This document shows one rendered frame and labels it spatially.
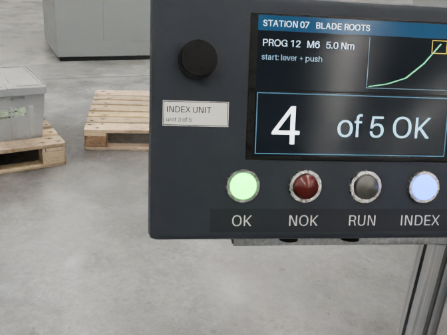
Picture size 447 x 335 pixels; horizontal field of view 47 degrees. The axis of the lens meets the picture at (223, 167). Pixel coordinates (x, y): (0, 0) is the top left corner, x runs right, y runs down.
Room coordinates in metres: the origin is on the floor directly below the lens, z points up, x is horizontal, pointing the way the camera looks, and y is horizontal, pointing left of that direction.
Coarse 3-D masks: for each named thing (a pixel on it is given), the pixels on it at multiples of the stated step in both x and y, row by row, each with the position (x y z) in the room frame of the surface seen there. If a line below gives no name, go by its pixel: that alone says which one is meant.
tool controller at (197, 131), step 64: (192, 0) 0.40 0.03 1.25; (256, 0) 0.41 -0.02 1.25; (320, 0) 0.42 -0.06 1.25; (192, 64) 0.37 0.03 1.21; (256, 64) 0.39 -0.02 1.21; (320, 64) 0.40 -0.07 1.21; (384, 64) 0.41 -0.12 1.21; (192, 128) 0.37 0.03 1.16; (320, 128) 0.39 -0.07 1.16; (384, 128) 0.40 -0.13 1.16; (192, 192) 0.36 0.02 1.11; (320, 192) 0.38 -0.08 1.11; (384, 192) 0.39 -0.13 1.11
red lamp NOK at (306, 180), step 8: (296, 176) 0.37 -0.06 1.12; (304, 176) 0.37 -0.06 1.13; (312, 176) 0.37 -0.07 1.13; (288, 184) 0.38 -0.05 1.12; (296, 184) 0.37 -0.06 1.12; (304, 184) 0.37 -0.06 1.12; (312, 184) 0.37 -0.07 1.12; (320, 184) 0.38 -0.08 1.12; (296, 192) 0.37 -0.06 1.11; (304, 192) 0.37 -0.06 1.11; (312, 192) 0.37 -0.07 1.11; (296, 200) 0.37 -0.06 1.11; (304, 200) 0.37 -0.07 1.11; (312, 200) 0.37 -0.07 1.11
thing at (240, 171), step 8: (232, 176) 0.37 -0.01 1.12; (240, 176) 0.36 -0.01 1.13; (248, 176) 0.37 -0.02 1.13; (256, 176) 0.37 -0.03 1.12; (232, 184) 0.36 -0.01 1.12; (240, 184) 0.36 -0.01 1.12; (248, 184) 0.36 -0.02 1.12; (256, 184) 0.37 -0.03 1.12; (232, 192) 0.36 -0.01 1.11; (240, 192) 0.36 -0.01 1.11; (248, 192) 0.36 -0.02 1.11; (256, 192) 0.37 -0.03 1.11; (240, 200) 0.36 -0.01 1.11; (248, 200) 0.36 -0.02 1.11
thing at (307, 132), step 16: (256, 96) 0.39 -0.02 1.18; (272, 96) 0.39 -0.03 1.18; (288, 96) 0.39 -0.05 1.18; (304, 96) 0.39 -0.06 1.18; (256, 112) 0.38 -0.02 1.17; (272, 112) 0.39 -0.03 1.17; (288, 112) 0.39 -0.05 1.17; (304, 112) 0.39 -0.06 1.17; (256, 128) 0.38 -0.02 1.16; (272, 128) 0.38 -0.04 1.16; (288, 128) 0.38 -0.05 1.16; (304, 128) 0.39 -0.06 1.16; (256, 144) 0.38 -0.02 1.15; (272, 144) 0.38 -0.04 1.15; (288, 144) 0.38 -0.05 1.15; (304, 144) 0.38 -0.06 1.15
